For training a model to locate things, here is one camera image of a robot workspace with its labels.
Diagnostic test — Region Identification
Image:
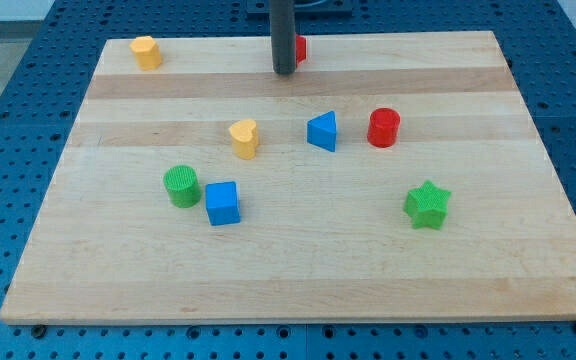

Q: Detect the blue triangle block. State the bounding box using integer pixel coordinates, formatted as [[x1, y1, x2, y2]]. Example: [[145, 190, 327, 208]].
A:
[[306, 111, 337, 152]]

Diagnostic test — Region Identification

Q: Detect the yellow heart block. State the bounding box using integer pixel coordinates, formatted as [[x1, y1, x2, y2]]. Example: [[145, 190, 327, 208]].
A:
[[229, 119, 259, 160]]

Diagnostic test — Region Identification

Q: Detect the blue cube block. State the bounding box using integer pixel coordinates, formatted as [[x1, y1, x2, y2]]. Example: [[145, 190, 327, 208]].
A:
[[205, 181, 241, 226]]

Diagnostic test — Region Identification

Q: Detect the green cylinder block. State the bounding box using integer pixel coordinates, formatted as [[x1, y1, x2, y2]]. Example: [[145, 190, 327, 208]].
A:
[[163, 165, 201, 208]]

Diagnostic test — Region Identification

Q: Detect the wooden board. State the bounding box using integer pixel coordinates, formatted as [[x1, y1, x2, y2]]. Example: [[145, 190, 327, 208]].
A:
[[0, 31, 576, 325]]

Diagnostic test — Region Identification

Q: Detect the red cylinder block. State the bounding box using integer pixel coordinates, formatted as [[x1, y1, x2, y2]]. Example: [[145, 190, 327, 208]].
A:
[[367, 108, 401, 148]]

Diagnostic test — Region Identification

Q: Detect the red block behind rod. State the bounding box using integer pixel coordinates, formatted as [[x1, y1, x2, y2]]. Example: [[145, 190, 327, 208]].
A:
[[295, 35, 307, 66]]

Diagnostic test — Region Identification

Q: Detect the green star block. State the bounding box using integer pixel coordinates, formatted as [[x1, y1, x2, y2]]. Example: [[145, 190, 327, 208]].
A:
[[403, 180, 452, 230]]

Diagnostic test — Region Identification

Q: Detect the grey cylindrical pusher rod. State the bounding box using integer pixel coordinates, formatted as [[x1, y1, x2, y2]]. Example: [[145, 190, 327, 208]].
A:
[[269, 0, 296, 75]]

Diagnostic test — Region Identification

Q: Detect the yellow hexagon block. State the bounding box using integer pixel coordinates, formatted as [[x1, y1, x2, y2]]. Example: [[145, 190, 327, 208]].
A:
[[129, 36, 163, 71]]

